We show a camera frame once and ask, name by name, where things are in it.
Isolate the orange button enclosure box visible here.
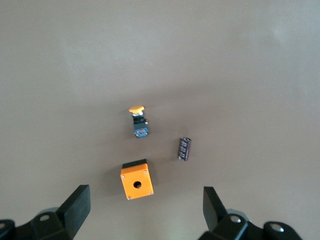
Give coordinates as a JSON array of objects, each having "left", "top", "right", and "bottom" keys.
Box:
[{"left": 120, "top": 158, "right": 155, "bottom": 201}]

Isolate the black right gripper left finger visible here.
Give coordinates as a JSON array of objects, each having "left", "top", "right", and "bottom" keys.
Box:
[{"left": 29, "top": 184, "right": 91, "bottom": 240}]

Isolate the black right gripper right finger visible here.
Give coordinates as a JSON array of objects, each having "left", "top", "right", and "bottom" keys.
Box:
[{"left": 198, "top": 186, "right": 249, "bottom": 240}]

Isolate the orange mushroom push button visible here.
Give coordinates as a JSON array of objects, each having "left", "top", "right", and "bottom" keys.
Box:
[{"left": 128, "top": 105, "right": 150, "bottom": 139}]

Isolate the dark cylindrical capacitor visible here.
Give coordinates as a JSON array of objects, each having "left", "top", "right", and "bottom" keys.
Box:
[{"left": 177, "top": 136, "right": 193, "bottom": 163}]

